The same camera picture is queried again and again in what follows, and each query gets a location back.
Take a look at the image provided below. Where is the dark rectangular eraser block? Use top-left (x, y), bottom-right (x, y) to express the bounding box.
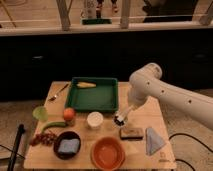
top-left (119, 127), bottom-right (144, 140)

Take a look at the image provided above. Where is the blue sponge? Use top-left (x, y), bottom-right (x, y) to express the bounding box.
top-left (58, 139), bottom-right (80, 154)

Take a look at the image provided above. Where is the black pole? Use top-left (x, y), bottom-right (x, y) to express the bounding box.
top-left (7, 124), bottom-right (25, 171)

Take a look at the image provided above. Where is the green plastic tray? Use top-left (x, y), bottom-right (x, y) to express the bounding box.
top-left (65, 77), bottom-right (119, 113)

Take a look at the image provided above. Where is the white handled black brush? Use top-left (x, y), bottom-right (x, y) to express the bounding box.
top-left (114, 106), bottom-right (132, 126)

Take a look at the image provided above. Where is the white paper cup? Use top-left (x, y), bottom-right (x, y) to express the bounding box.
top-left (86, 112), bottom-right (104, 129)

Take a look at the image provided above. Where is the grey folded cloth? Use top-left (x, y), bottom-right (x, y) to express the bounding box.
top-left (146, 127), bottom-right (166, 156)

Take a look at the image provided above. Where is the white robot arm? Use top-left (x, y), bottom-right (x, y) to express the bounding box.
top-left (128, 63), bottom-right (213, 130)

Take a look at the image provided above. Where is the red grapes bunch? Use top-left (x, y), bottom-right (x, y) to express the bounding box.
top-left (30, 133), bottom-right (57, 146)

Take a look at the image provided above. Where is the orange bowl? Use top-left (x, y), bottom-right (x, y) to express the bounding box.
top-left (90, 137), bottom-right (125, 171)

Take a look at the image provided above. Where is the green cucumber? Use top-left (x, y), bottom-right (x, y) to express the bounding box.
top-left (41, 122), bottom-right (67, 133)

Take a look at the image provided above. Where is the black cable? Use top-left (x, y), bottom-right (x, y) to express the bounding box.
top-left (168, 132), bottom-right (213, 171)

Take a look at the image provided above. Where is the orange fruit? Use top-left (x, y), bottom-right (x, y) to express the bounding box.
top-left (63, 108), bottom-right (76, 121)

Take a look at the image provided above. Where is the wooden table board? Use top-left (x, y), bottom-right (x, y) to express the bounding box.
top-left (23, 81), bottom-right (178, 171)

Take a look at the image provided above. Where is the dark brown bowl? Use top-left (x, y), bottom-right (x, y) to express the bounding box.
top-left (53, 131), bottom-right (81, 160)

